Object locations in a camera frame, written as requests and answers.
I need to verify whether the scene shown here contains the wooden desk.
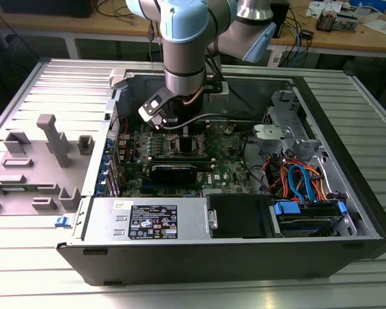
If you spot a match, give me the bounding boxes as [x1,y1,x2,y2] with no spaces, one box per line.
[0,0,386,61]

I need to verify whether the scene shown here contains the black label sticker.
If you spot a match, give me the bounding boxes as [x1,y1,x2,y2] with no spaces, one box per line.
[130,204,179,241]

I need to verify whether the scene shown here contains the grey plastic parts rack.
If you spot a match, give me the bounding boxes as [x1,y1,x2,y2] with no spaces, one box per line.
[0,113,96,217]

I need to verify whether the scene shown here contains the black open PC case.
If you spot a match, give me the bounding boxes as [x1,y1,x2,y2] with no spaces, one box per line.
[56,69,386,287]

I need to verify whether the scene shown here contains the tall black device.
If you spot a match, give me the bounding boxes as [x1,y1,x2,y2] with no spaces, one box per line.
[271,0,291,39]

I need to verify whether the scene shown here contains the silver power supply unit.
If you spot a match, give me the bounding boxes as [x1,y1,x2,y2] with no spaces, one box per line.
[82,196,213,241]

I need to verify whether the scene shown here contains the white printed box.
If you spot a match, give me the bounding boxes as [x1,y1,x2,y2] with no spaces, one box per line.
[306,0,344,18]

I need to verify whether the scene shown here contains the hard disk blue carrier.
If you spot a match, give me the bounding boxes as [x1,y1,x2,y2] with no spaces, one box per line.
[269,199,350,238]

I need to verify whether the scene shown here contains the orange wire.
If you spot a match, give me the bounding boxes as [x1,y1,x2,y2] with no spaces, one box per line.
[309,166,331,202]
[263,156,299,197]

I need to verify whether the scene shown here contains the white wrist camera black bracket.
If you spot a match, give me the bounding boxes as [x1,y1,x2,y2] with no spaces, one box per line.
[138,86,169,131]

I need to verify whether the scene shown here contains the small white wrist camera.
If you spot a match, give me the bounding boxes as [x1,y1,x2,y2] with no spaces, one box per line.
[206,80,230,102]

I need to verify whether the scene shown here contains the green motherboard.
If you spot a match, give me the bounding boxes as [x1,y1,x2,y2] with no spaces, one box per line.
[115,120,255,198]

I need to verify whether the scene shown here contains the white paper sheets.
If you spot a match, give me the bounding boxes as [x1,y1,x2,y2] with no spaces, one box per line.
[362,17,386,35]

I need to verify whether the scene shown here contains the thin metal locking lever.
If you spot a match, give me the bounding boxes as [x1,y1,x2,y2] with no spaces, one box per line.
[201,122,219,136]

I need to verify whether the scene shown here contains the copper coil transformer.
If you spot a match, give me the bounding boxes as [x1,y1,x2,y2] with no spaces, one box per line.
[315,8,338,32]

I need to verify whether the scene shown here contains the silver drive cage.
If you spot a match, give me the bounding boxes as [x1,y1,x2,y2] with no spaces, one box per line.
[253,89,323,162]

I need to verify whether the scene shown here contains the blue cardboard box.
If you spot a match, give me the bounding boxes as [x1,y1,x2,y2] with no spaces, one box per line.
[350,0,386,14]

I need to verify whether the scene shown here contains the blue flat wire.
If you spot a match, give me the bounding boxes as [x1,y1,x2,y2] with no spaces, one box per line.
[288,163,319,203]

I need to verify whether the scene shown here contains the silver metal handle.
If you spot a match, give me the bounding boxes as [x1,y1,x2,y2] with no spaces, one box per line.
[207,209,219,230]

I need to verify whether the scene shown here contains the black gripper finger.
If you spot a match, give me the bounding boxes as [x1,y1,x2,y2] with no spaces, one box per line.
[179,124,196,154]

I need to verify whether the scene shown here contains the grey electronic device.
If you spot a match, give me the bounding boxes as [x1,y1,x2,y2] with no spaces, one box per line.
[336,8,363,33]

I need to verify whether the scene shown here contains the thin red wire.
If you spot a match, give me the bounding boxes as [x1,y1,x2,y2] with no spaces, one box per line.
[117,115,131,136]

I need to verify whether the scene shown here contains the white QR code paper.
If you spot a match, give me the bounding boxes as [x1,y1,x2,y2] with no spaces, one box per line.
[267,48,282,67]

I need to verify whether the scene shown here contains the black graphics card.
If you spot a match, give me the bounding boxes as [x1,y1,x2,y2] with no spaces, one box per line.
[149,164,199,186]

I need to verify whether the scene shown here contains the grey corner block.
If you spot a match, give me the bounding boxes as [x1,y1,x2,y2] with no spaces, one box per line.
[109,68,130,89]

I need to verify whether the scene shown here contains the large black box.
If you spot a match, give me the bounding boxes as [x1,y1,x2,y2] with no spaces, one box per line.
[0,0,99,19]

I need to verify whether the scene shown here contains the CPU socket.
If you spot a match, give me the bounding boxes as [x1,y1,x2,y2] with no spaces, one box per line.
[169,133,207,158]

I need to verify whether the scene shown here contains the metal socket cover frame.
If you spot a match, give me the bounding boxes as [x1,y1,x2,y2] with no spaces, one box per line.
[194,124,225,152]

